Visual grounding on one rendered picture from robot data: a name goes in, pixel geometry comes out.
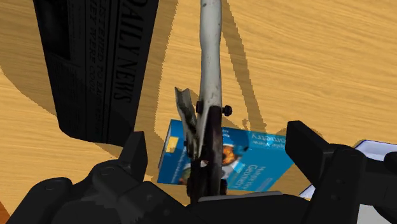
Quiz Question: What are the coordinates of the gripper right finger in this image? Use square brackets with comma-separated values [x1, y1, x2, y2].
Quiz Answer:
[284, 120, 397, 224]

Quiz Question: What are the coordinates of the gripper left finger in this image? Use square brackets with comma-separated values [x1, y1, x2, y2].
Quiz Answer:
[6, 130, 193, 224]

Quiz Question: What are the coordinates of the white flat box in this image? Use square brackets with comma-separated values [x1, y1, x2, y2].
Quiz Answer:
[298, 139, 397, 224]

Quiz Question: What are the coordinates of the blue book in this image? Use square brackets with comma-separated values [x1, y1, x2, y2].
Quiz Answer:
[156, 118, 295, 192]

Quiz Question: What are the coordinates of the black ribbed box with lettering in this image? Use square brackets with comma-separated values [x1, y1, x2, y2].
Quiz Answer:
[32, 0, 160, 147]

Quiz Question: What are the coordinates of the white and black hinged tool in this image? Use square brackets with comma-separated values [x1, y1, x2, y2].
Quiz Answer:
[174, 0, 233, 204]

